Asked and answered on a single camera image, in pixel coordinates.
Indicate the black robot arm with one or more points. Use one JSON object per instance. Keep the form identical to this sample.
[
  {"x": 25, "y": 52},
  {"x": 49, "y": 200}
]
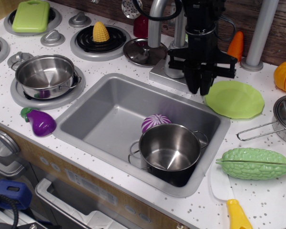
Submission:
[{"x": 205, "y": 13}]

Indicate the grey round oven dial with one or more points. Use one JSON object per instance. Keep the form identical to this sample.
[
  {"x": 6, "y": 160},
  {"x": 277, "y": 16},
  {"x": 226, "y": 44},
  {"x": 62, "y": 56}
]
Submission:
[{"x": 8, "y": 149}]

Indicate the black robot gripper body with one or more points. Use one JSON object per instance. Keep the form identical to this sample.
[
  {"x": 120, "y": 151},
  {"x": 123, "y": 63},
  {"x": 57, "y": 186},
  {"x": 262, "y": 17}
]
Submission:
[{"x": 203, "y": 48}]

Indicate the grey stove knob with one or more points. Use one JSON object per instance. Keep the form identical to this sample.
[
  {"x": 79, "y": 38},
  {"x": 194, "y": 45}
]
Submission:
[
  {"x": 52, "y": 39},
  {"x": 17, "y": 59},
  {"x": 80, "y": 20}
]

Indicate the black coil burner centre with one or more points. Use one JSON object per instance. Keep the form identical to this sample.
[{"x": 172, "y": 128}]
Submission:
[{"x": 84, "y": 46}]

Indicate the purple toy eggplant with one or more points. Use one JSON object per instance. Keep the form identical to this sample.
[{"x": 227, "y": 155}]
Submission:
[{"x": 42, "y": 123}]

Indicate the purple white toy onion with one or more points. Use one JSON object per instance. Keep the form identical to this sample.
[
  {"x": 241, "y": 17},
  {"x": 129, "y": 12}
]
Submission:
[{"x": 153, "y": 120}]

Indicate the grey oven door handle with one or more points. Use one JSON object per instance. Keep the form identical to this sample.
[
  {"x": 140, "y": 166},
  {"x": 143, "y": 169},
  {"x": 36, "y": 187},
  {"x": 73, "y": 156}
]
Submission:
[{"x": 71, "y": 208}]

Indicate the red toy pepper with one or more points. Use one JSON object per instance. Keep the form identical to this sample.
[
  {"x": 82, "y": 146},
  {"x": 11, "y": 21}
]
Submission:
[{"x": 140, "y": 27}]

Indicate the steel pot on burner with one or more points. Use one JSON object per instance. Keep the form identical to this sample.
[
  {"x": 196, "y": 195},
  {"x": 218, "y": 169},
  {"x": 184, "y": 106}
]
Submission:
[{"x": 46, "y": 76}]

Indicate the green plastic plate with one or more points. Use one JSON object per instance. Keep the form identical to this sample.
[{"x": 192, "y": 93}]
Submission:
[{"x": 235, "y": 100}]

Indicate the orange toy carrot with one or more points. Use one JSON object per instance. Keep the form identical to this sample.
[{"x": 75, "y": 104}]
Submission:
[{"x": 236, "y": 46}]

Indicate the green toy cutting board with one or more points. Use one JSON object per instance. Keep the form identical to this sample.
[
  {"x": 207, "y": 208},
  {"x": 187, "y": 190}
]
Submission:
[{"x": 31, "y": 16}]

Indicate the steel pot in sink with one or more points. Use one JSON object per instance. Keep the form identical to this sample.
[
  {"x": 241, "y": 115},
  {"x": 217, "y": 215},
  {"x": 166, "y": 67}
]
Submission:
[{"x": 170, "y": 152}]

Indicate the green toy bitter gourd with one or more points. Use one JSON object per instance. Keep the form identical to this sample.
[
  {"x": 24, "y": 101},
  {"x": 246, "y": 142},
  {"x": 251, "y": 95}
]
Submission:
[{"x": 252, "y": 163}]

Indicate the yellow handled toy knife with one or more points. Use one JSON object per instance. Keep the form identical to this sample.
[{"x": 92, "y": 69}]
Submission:
[{"x": 221, "y": 189}]

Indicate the yellow toy corn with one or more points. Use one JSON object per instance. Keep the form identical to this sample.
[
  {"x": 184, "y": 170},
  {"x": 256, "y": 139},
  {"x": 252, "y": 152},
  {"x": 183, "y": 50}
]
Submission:
[{"x": 100, "y": 32}]

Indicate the silver toy faucet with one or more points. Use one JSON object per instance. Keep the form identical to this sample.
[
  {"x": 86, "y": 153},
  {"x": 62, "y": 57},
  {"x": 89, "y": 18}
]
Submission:
[{"x": 183, "y": 19}]

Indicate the steel saucepan with wire handle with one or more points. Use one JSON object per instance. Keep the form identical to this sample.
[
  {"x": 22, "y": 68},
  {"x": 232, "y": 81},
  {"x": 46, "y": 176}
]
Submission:
[{"x": 278, "y": 124}]

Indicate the grey stove knob lower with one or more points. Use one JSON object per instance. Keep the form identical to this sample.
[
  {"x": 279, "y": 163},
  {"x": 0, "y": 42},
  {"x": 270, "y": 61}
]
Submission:
[{"x": 17, "y": 59}]

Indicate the grey stove knob upper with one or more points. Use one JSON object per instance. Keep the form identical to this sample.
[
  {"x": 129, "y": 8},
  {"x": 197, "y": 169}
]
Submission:
[{"x": 80, "y": 20}]

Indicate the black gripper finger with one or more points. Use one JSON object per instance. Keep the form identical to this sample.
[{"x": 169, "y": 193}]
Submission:
[
  {"x": 192, "y": 74},
  {"x": 208, "y": 75}
]

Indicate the silver perforated ladle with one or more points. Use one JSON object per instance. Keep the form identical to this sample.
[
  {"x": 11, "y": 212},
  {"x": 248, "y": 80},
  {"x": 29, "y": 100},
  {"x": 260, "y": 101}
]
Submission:
[{"x": 129, "y": 9}]

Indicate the grey stove knob middle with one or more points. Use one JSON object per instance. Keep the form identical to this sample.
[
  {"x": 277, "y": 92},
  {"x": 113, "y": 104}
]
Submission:
[{"x": 52, "y": 39}]

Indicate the grey vertical support pole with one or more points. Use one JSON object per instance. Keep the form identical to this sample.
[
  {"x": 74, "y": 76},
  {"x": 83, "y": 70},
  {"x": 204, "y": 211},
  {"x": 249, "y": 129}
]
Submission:
[{"x": 252, "y": 62}]

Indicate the steel pot lid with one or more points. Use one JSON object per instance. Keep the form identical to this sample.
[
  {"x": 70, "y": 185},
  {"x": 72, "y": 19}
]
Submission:
[{"x": 139, "y": 52}]

